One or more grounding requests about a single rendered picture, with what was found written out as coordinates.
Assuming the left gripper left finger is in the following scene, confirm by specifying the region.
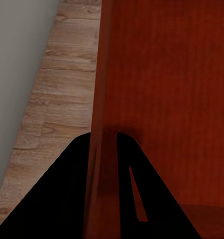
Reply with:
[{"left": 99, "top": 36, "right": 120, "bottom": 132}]
[{"left": 0, "top": 132, "right": 91, "bottom": 239}]

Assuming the storage box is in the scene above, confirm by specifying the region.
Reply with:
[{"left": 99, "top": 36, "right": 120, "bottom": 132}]
[{"left": 82, "top": 0, "right": 224, "bottom": 239}]

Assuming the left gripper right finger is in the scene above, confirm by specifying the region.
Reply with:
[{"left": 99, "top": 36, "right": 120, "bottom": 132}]
[{"left": 117, "top": 132, "right": 201, "bottom": 239}]

